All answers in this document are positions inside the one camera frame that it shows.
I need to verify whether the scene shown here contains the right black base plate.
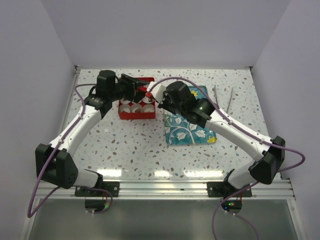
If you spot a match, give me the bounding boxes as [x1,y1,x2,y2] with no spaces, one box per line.
[206,181,240,199]

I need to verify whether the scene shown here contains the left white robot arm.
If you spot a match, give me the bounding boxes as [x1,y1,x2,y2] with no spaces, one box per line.
[35,70,148,197]

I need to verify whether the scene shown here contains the red box lid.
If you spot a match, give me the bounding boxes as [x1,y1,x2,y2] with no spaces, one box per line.
[136,80,151,92]

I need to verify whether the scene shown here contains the aluminium mounting rail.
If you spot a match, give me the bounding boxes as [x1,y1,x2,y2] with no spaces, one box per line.
[32,178,296,200]

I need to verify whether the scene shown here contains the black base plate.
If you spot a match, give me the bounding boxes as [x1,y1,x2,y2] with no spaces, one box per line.
[74,181,120,198]
[206,181,240,199]

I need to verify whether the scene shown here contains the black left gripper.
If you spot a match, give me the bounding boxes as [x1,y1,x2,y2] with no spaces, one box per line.
[109,74,150,104]

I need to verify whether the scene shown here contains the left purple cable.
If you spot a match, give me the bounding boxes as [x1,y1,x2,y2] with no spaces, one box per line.
[26,84,113,219]

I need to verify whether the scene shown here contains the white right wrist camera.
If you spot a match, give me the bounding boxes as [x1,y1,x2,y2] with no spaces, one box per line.
[145,81,166,103]

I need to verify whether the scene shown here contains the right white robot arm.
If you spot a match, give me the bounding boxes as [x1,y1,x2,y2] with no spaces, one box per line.
[150,81,286,197]

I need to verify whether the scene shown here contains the purple cable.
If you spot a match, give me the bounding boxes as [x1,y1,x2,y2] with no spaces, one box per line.
[26,84,113,219]
[144,76,306,240]

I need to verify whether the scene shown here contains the white paper cup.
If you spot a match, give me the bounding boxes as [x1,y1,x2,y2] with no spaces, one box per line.
[142,96,154,104]
[119,104,131,113]
[120,98,131,105]
[142,104,155,113]
[130,104,143,113]

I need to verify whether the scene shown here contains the metal tweezers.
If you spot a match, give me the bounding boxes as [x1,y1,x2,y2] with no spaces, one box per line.
[213,84,234,113]

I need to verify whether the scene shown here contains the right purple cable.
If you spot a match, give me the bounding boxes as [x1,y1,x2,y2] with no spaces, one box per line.
[144,76,306,240]

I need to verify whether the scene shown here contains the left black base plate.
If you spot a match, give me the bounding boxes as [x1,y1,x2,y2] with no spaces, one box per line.
[74,181,120,198]

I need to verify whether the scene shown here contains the red chocolate box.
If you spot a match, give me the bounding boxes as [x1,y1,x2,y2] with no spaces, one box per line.
[118,77,156,120]

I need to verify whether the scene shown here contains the teal floral tray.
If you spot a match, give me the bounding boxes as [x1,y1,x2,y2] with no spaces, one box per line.
[163,85,217,146]

